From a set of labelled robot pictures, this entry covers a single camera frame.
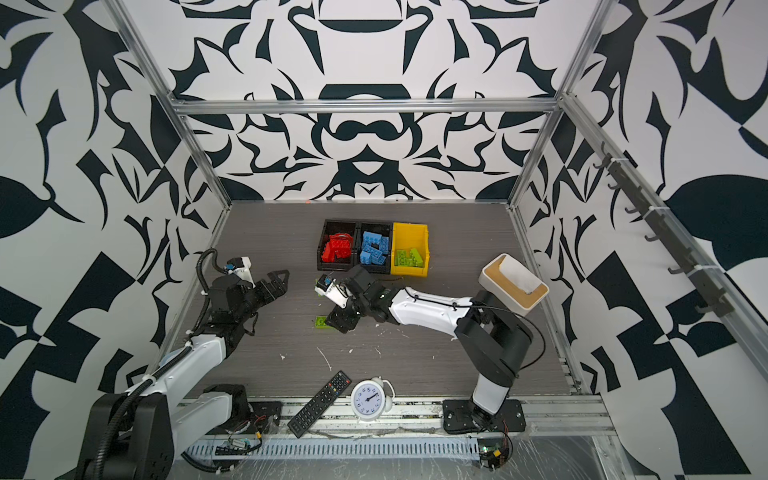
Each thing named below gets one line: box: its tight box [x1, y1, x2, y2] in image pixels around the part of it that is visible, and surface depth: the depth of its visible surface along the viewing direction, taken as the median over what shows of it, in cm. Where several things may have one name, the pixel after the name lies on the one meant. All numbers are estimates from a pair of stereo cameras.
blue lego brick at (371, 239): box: [362, 231, 382, 250], surface depth 107 cm
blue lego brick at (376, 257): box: [368, 249, 386, 265], surface depth 101 cm
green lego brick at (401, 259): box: [394, 250, 410, 267], surface depth 103 cm
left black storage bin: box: [317, 219, 361, 272], surface depth 101 cm
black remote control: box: [287, 370, 353, 439], surface depth 77 cm
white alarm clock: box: [351, 375, 396, 423], surface depth 76 cm
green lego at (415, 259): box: [409, 248, 423, 267], surface depth 104 cm
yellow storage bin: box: [391, 222, 430, 277], surface depth 103 cm
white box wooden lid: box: [478, 253, 550, 316], surface depth 95 cm
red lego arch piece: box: [321, 233, 353, 263], surface depth 101 cm
